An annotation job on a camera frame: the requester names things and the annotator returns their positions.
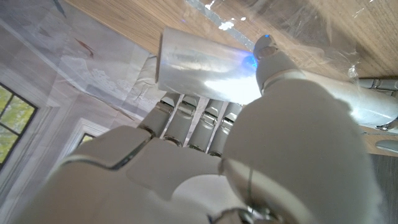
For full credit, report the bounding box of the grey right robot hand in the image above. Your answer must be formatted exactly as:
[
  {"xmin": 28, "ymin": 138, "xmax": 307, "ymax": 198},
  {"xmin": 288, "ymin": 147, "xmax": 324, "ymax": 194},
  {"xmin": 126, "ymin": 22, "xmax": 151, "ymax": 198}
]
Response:
[{"xmin": 12, "ymin": 34, "xmax": 385, "ymax": 224}]

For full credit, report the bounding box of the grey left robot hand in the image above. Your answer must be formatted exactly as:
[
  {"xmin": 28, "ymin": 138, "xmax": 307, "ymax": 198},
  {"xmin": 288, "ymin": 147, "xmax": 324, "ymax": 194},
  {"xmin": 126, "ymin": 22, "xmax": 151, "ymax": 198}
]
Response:
[{"xmin": 357, "ymin": 77, "xmax": 398, "ymax": 155}]

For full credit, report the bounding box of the clear cling film sheet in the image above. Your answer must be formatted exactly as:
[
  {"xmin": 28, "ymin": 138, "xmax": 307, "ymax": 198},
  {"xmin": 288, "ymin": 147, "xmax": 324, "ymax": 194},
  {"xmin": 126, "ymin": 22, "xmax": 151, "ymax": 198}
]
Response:
[{"xmin": 186, "ymin": 0, "xmax": 398, "ymax": 78}]

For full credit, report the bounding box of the cling film roll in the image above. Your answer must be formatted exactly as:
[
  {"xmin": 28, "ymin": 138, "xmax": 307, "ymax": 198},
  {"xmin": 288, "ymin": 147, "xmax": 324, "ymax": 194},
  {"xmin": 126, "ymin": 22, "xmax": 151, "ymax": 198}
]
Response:
[{"xmin": 155, "ymin": 27, "xmax": 398, "ymax": 127}]

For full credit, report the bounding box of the printed window backdrop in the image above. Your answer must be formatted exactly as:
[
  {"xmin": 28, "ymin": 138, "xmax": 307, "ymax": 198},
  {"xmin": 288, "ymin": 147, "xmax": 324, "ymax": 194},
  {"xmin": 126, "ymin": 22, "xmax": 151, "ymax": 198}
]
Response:
[{"xmin": 0, "ymin": 0, "xmax": 169, "ymax": 224}]

